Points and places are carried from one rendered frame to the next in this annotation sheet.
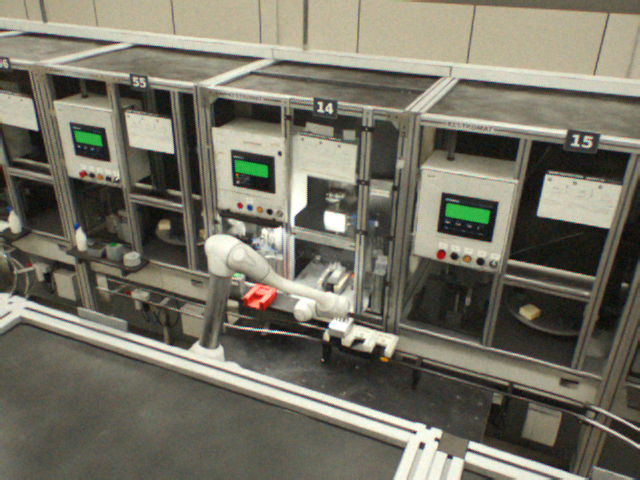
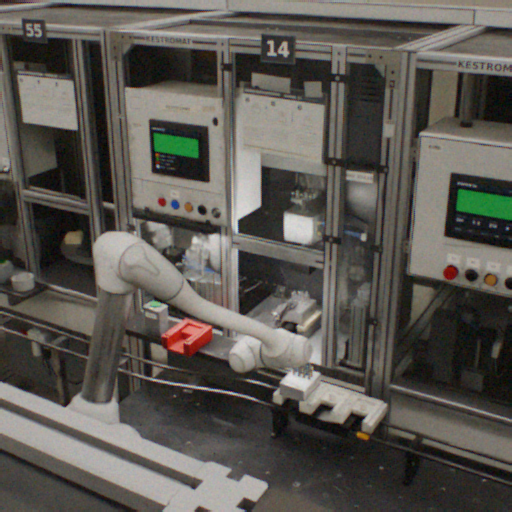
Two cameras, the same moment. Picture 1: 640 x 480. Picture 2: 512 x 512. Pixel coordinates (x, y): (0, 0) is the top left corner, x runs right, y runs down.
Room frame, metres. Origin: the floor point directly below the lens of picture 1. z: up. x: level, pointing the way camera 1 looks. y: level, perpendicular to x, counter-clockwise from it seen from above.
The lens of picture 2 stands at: (0.36, -0.24, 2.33)
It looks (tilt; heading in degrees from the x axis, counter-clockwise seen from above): 24 degrees down; 7
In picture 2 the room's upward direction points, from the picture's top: straight up
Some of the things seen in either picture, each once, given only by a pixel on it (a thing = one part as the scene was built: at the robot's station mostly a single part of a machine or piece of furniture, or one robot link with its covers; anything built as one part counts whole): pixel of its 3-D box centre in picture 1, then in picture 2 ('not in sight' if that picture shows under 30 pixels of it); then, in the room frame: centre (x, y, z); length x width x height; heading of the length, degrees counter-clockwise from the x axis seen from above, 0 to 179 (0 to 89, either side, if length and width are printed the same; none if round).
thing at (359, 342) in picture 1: (360, 342); (329, 408); (2.48, -0.23, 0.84); 0.36 x 0.14 x 0.10; 67
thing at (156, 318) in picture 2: (237, 283); (157, 317); (2.82, 0.45, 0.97); 0.08 x 0.08 x 0.12; 67
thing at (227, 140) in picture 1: (260, 168); (192, 149); (2.98, 0.32, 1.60); 0.42 x 0.29 x 0.46; 67
